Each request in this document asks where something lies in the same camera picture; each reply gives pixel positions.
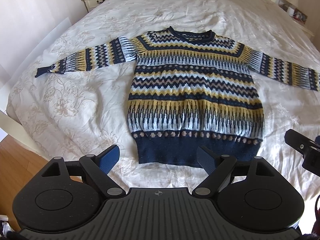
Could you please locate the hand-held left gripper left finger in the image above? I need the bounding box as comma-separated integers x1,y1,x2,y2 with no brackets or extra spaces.
40,144,126,199

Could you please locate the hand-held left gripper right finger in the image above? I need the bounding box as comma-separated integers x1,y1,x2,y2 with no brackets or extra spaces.
192,145,278,199

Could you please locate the bed with cream floral bedspread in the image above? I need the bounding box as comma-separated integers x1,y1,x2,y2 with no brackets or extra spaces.
6,0,320,188

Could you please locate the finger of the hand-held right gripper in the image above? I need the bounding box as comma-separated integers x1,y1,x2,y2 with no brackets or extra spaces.
284,129,316,156

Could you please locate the navy yellow patterned knit sweater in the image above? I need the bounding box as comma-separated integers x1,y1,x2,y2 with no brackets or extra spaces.
35,26,320,165

